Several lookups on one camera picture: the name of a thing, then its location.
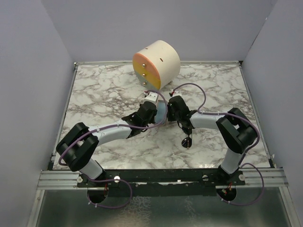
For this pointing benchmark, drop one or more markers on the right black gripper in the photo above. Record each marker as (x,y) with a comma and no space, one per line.
(171,118)

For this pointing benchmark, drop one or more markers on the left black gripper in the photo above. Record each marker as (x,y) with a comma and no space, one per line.
(152,120)

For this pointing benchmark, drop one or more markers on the light blue cleaning cloth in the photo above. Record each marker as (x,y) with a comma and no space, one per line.
(161,109)

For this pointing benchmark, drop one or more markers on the pink glasses case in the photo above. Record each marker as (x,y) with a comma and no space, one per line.
(162,121)

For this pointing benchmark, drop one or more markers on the black sunglasses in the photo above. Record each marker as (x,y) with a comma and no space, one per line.
(187,141)

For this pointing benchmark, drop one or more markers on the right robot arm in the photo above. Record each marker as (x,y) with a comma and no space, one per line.
(239,134)

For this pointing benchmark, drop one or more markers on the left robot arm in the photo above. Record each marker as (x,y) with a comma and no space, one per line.
(79,144)

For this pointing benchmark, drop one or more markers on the round cream drawer cabinet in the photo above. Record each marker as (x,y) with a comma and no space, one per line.
(156,65)

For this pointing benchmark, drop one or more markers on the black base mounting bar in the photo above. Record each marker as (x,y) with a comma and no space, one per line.
(161,182)

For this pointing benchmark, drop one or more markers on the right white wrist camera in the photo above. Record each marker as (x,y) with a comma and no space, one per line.
(175,93)

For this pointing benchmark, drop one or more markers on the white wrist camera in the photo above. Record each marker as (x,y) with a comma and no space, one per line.
(175,93)
(151,97)

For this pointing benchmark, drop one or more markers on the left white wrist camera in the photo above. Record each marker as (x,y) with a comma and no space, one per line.
(151,97)

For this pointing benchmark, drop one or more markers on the aluminium front rail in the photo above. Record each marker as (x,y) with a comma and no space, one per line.
(67,180)

